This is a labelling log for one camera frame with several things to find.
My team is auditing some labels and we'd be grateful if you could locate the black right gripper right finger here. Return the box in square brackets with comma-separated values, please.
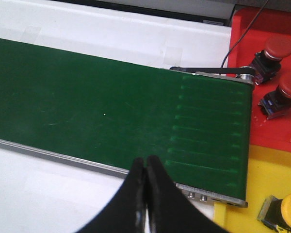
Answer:
[146, 155, 226, 233]

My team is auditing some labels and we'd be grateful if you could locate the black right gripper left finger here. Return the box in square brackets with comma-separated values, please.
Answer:
[79, 158, 146, 233]

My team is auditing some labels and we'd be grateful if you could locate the yellow mushroom push button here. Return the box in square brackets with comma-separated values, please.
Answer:
[257, 194, 291, 233]

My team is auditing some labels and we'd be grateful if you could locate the red mushroom push button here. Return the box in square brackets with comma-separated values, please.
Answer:
[249, 35, 291, 85]
[258, 71, 291, 120]

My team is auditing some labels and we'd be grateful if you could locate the green conveyor belt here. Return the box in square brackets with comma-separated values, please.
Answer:
[0, 39, 252, 200]

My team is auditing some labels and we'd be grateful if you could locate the yellow plastic bin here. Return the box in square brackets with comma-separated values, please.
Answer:
[213, 145, 291, 233]

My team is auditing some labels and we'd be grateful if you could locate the red plastic bin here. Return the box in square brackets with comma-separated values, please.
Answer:
[228, 8, 291, 152]

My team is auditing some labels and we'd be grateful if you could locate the black drive belt with pulleys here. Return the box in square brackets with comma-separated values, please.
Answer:
[169, 67, 256, 85]

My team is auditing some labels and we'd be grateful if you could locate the aluminium conveyor frame rail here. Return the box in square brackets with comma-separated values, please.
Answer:
[0, 139, 248, 208]

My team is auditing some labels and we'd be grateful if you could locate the thin dark wire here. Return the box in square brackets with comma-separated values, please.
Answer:
[220, 0, 271, 69]

